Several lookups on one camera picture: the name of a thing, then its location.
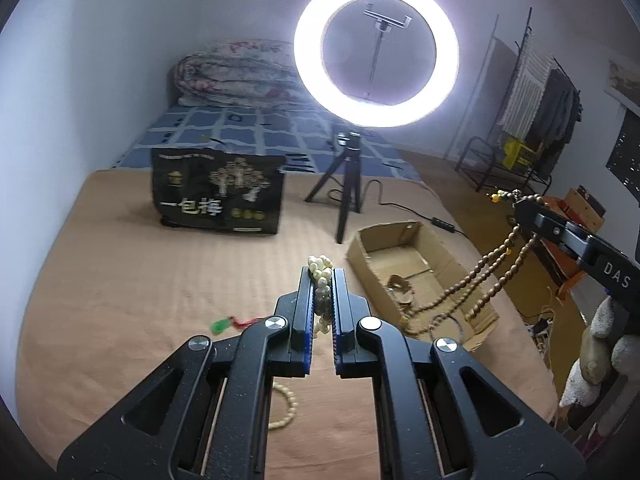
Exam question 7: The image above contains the white ring light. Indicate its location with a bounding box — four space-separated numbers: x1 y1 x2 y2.
293 0 460 129

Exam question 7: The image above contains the phone holder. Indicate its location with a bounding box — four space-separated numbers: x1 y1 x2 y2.
362 2 414 102

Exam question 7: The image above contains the folded floral quilt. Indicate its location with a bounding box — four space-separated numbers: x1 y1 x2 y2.
167 40 312 109

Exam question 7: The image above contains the orange cardboard box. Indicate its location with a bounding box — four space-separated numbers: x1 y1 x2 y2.
541 187 609 282

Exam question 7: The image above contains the black clothes rack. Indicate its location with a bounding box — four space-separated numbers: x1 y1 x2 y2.
487 7 585 192

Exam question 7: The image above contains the long brown bead necklace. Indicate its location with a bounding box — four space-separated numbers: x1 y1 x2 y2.
400 187 545 339

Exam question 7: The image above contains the wall picture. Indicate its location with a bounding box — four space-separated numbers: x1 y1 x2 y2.
604 57 640 107

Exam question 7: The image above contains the striped white garment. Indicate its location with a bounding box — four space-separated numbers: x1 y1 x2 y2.
496 42 555 139

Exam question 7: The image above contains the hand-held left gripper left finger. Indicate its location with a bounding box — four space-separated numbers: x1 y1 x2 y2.
56 266 316 480

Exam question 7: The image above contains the black printed bag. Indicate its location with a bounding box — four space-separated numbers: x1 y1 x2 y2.
151 147 287 235

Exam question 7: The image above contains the blue checkered bedsheet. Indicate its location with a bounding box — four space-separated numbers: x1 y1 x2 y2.
112 102 422 182

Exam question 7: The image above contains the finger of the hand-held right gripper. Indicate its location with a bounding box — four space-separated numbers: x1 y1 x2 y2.
514 196 601 267

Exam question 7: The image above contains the brown wooden bracelet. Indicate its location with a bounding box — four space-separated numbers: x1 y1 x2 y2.
385 274 417 307

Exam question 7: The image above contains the green pendant with red cord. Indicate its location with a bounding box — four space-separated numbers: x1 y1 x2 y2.
209 315 267 336

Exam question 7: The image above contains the dark wall poster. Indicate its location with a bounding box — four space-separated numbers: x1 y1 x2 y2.
605 107 640 187

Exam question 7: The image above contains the black tripod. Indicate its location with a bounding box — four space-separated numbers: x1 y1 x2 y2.
305 130 369 245

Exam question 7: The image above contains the cream bead bracelet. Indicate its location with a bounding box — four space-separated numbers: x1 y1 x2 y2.
306 255 335 357
267 382 300 431

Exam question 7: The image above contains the dark hanging garment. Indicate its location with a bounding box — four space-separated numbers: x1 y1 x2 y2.
522 69 584 187

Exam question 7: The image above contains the black power cable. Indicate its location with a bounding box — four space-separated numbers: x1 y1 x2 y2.
360 179 467 237

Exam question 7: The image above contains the black bangle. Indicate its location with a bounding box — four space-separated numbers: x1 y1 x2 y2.
428 312 464 347

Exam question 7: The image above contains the person's right hand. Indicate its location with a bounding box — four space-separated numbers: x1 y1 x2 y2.
559 295 640 409

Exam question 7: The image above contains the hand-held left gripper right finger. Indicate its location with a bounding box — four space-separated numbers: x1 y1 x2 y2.
331 268 585 480

